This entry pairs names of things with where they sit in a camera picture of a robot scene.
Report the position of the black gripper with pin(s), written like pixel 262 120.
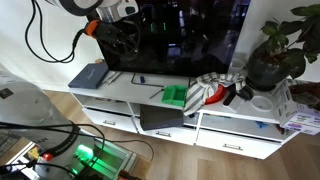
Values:
pixel 112 38

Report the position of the small blue toy car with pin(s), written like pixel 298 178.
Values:
pixel 142 79

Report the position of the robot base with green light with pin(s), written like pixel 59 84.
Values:
pixel 65 151

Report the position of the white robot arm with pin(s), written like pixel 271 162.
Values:
pixel 109 11

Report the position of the silver remote control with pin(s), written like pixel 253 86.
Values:
pixel 111 77

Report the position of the dark blue flat box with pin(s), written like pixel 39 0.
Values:
pixel 90 77

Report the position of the black flat screen television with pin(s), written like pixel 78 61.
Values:
pixel 176 37

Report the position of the green plastic bin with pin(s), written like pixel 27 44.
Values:
pixel 174 95

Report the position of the dark grey set-top box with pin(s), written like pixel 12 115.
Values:
pixel 152 117

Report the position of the striped grey white cloth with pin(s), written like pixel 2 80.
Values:
pixel 205 86

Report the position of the red bowl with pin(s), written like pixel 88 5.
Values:
pixel 219 95

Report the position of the black remote control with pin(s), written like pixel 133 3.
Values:
pixel 230 97

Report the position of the white round dish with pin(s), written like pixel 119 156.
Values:
pixel 262 103

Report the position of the white tv cabinet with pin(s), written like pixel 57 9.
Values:
pixel 132 102

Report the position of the potted green plant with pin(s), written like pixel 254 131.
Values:
pixel 289 46

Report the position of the white cardboard box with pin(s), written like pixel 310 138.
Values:
pixel 298 106

